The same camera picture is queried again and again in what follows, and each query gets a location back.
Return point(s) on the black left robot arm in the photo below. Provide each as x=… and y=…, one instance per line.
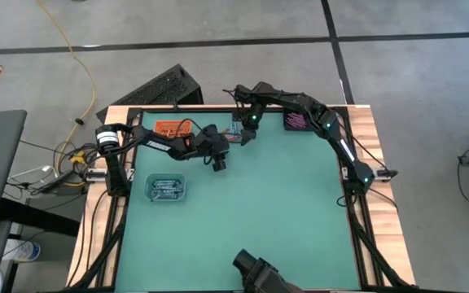
x=157, y=144

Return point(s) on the teal table mat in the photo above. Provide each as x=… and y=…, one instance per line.
x=238, y=224

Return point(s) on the black perforated computer case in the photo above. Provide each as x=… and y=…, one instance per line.
x=157, y=87

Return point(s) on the orange plastic basket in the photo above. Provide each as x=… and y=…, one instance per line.
x=159, y=124

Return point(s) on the black handheld camera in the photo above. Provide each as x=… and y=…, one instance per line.
x=261, y=274

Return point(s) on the grey metal bracket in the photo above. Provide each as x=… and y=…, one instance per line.
x=345, y=173

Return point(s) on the black metal table frame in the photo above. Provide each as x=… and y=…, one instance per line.
x=202, y=108

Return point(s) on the clear plastic container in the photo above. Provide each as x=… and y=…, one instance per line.
x=148, y=191

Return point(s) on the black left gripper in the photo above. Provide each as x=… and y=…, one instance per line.
x=212, y=142

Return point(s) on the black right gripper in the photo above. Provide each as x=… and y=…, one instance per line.
x=252, y=118

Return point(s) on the dark blue crayon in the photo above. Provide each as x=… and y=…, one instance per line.
x=163, y=197

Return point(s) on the black plastic basket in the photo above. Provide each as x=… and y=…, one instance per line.
x=289, y=128

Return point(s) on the white plastic bottle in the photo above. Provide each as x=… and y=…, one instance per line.
x=23, y=250

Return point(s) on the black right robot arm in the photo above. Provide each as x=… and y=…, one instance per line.
x=299, y=103

